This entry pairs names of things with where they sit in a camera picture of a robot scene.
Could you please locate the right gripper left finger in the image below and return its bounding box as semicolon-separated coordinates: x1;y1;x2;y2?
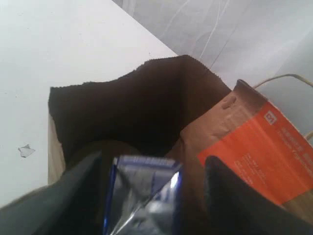
0;152;102;235

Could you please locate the small clear plastic scrap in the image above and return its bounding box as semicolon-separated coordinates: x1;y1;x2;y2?
18;144;35;158

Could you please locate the blue white milk carton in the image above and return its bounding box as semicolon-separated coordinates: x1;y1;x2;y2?
102;155;183;235

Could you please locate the brown paper shopping bag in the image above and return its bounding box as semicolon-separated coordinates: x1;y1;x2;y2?
46;55;313;235

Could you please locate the brown pouch orange label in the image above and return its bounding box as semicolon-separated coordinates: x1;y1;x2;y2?
168;80;313;223

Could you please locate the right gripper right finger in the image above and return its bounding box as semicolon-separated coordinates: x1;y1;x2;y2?
205;156;313;235

